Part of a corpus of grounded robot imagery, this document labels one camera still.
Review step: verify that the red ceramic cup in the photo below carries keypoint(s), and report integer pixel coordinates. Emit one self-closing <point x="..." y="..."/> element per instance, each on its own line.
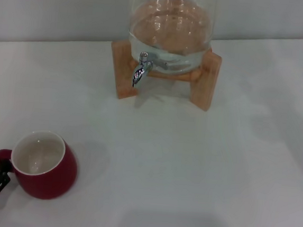
<point x="56" y="174"/>

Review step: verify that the chrome faucet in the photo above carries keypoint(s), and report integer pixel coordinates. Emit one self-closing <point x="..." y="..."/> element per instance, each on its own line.
<point x="142" y="68"/>

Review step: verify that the glass water dispenser jar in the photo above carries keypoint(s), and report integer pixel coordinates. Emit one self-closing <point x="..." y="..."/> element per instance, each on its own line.
<point x="172" y="27"/>

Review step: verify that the wooden dispenser stand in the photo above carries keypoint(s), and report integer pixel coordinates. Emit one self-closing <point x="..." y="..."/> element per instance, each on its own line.
<point x="206" y="81"/>

